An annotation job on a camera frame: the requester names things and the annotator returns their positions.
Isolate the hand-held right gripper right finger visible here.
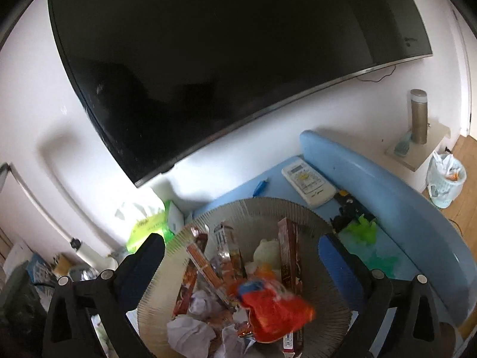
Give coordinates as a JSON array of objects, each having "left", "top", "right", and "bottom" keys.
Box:
[{"left": 318, "top": 232, "right": 448, "bottom": 358}]

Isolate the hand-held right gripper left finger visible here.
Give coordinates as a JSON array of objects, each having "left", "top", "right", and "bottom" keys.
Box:
[{"left": 42, "top": 233, "right": 165, "bottom": 358}]

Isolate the ribbed glass bowl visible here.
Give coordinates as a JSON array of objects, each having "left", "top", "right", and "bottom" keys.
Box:
[{"left": 136, "top": 196, "right": 353, "bottom": 358}]

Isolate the brown snack packet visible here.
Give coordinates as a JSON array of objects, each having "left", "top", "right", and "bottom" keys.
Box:
[{"left": 172, "top": 261, "right": 198, "bottom": 317}]

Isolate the tall brown box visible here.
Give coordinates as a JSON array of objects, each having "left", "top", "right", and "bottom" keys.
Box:
[{"left": 278, "top": 217, "right": 305, "bottom": 355}]

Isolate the red snack packet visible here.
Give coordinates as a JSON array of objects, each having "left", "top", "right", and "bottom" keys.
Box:
[{"left": 234, "top": 276, "right": 317, "bottom": 344}]

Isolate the green toy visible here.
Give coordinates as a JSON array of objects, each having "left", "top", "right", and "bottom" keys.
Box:
[{"left": 339, "top": 216, "right": 379, "bottom": 247}]

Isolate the teal crumpled paper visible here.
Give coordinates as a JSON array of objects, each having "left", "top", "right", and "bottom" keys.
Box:
[{"left": 369, "top": 246, "right": 401, "bottom": 280}]

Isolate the green tissue pack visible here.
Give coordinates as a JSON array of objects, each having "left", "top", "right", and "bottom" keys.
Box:
[{"left": 115, "top": 197, "right": 185, "bottom": 254}]

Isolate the white desk lamp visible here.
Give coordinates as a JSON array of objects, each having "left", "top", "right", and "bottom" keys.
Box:
[{"left": 0, "top": 162, "right": 120, "bottom": 273}]

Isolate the black toy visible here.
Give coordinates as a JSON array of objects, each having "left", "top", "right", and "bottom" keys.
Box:
[{"left": 332, "top": 190, "right": 375, "bottom": 232}]

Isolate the crumpled printed wrapper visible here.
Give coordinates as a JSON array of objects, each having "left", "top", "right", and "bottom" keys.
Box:
[{"left": 71, "top": 265, "right": 99, "bottom": 282}]

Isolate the brown glossy wrapper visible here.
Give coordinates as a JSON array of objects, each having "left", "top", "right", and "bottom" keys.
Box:
[{"left": 190, "top": 226, "right": 208, "bottom": 254}]

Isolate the large crumpled white paper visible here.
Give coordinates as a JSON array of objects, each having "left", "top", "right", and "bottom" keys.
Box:
[{"left": 166, "top": 315, "right": 217, "bottom": 358}]

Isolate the small cardboard box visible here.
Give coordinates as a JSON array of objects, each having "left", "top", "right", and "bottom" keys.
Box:
[{"left": 52, "top": 254, "right": 73, "bottom": 277}]

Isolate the white remote control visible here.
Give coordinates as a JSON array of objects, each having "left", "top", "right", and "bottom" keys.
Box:
[{"left": 281, "top": 158, "right": 337, "bottom": 206}]

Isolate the blue book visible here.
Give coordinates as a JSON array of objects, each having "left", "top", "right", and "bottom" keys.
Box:
[{"left": 28, "top": 254, "right": 56, "bottom": 284}]

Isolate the pale green trash basket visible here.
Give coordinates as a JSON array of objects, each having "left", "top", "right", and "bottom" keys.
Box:
[{"left": 428, "top": 172, "right": 466, "bottom": 209}]

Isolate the white paper sheet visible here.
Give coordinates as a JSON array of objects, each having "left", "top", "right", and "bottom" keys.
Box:
[{"left": 0, "top": 239, "right": 34, "bottom": 265}]

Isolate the dark cloth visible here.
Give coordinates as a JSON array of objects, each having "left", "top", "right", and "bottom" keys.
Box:
[{"left": 0, "top": 265, "right": 49, "bottom": 358}]

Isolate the white shelf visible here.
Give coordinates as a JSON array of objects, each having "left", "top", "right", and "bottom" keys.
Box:
[{"left": 385, "top": 121, "right": 451, "bottom": 172}]

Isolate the teal cloth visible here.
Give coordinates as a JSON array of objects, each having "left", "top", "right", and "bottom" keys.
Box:
[{"left": 394, "top": 131, "right": 413, "bottom": 156}]

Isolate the white plastic bag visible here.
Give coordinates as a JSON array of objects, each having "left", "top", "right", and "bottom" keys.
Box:
[{"left": 427, "top": 151, "right": 467, "bottom": 198}]

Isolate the metal thermos bottle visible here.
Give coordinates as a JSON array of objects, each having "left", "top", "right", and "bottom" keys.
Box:
[{"left": 410, "top": 89, "right": 428, "bottom": 145}]

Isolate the black television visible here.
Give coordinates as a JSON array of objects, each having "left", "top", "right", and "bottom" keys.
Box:
[{"left": 47, "top": 0, "right": 434, "bottom": 188}]

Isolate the television cable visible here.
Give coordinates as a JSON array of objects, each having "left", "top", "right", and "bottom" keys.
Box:
[{"left": 356, "top": 63, "right": 396, "bottom": 83}]

